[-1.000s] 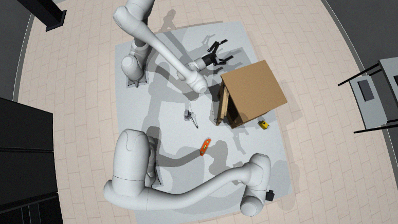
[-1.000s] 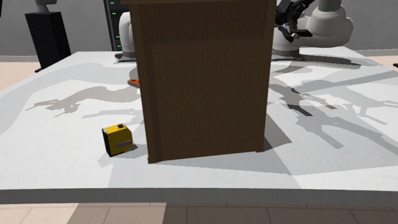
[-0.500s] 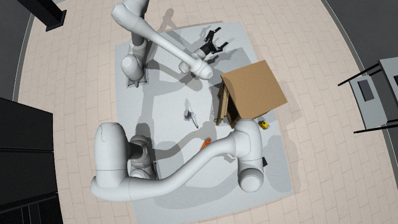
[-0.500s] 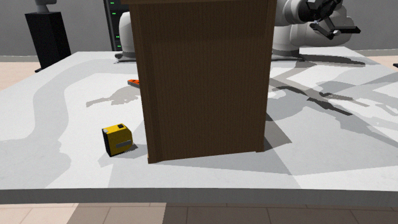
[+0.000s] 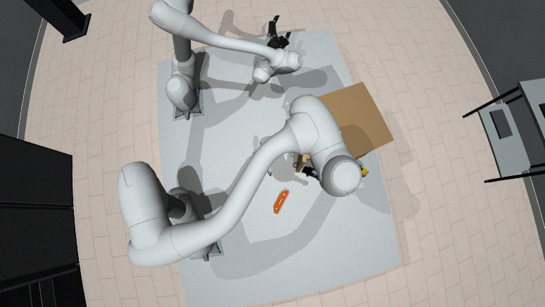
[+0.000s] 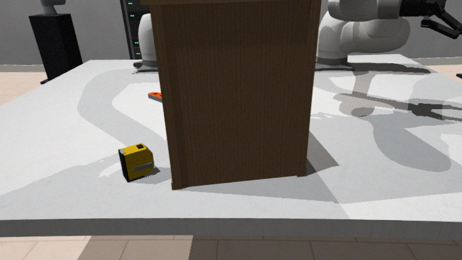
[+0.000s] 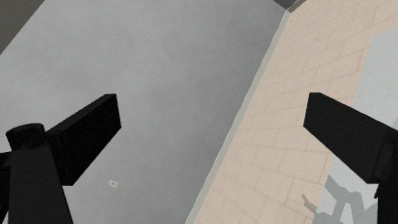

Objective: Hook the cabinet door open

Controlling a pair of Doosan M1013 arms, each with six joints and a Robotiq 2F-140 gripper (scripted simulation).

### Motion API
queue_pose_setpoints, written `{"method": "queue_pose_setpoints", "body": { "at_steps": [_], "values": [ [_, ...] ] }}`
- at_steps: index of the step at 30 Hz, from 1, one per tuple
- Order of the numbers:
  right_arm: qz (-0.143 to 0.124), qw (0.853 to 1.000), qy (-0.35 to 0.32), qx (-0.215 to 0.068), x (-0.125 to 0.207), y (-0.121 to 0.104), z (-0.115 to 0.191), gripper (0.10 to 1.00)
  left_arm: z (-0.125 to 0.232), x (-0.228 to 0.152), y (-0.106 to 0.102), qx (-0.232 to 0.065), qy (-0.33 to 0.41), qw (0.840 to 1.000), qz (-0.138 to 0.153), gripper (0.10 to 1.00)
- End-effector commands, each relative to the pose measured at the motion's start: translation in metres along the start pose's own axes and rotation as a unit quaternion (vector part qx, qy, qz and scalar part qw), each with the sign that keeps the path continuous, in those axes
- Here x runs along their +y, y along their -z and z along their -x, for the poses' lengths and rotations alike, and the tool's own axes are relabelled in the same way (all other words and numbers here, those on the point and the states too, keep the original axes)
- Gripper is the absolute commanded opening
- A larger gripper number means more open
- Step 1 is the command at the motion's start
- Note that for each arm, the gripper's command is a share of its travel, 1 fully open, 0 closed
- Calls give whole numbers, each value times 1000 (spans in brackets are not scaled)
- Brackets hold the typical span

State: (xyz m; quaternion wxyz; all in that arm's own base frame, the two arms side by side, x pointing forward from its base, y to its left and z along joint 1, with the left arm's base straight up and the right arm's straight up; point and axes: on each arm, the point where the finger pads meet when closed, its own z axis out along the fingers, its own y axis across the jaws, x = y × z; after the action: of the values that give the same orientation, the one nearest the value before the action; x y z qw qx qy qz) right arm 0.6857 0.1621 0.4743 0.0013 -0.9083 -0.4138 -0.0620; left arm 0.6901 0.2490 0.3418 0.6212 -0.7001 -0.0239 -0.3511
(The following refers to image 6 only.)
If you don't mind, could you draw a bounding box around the orange spirit level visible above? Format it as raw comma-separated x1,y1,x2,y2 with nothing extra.
148,92,162,102

